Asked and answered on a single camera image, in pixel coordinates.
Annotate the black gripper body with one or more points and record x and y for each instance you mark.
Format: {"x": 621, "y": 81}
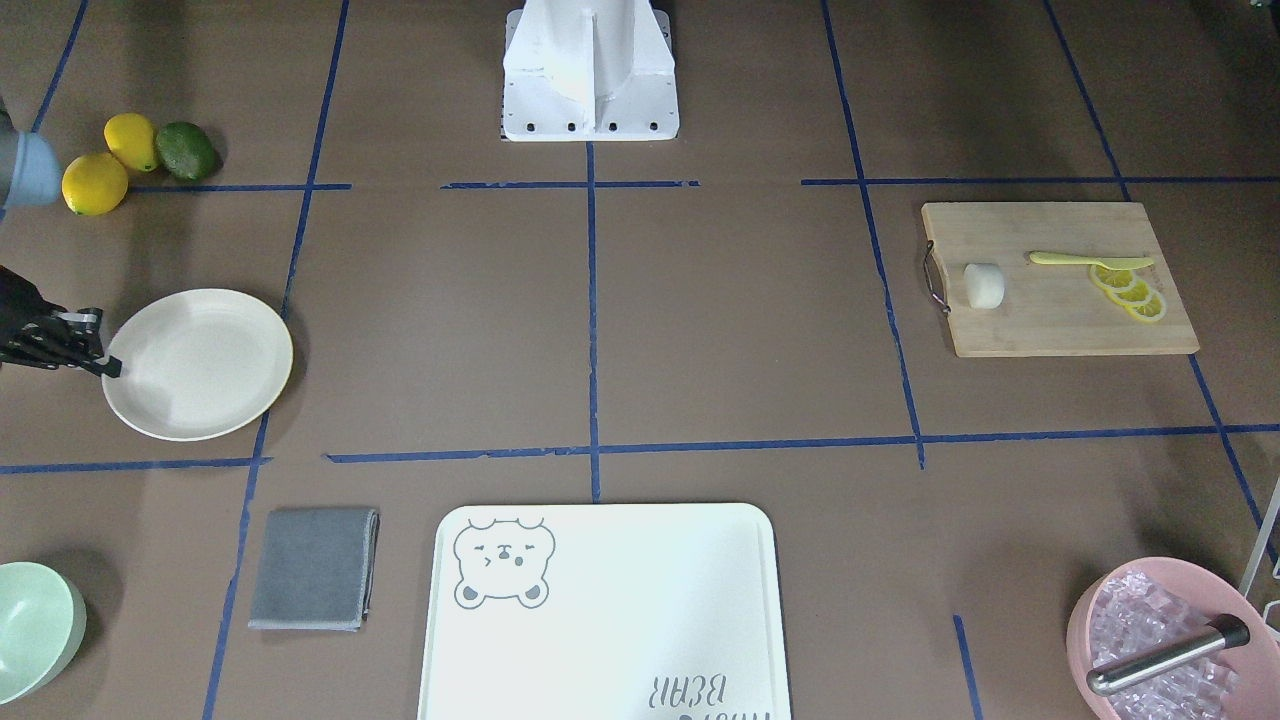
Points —
{"x": 52, "y": 338}

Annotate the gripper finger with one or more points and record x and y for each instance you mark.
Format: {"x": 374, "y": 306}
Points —
{"x": 103, "y": 365}

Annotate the cream round plate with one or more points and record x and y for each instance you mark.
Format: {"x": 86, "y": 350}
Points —
{"x": 198, "y": 364}

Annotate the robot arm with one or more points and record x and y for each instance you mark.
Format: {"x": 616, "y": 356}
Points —
{"x": 30, "y": 175}

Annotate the white bear tray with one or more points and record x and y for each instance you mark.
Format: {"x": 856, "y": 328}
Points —
{"x": 605, "y": 611}

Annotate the green avocado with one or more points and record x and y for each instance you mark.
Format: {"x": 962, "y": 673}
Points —
{"x": 186, "y": 151}

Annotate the mint green bowl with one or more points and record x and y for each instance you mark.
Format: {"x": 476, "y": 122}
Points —
{"x": 43, "y": 617}

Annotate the grey folded cloth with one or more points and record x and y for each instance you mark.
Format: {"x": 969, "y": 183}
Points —
{"x": 315, "y": 569}

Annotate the yellow plastic knife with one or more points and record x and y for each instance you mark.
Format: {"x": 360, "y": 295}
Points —
{"x": 1048, "y": 258}

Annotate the lemon slice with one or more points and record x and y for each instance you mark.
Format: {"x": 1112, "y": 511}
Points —
{"x": 1153, "y": 309}
{"x": 1112, "y": 280}
{"x": 1137, "y": 294}

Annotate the pink bowl with ice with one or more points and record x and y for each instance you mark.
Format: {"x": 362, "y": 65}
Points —
{"x": 1153, "y": 600}

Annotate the white mounting post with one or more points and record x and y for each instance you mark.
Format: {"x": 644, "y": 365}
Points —
{"x": 588, "y": 71}

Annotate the white wire cup rack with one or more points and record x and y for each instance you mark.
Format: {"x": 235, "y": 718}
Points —
{"x": 1263, "y": 564}

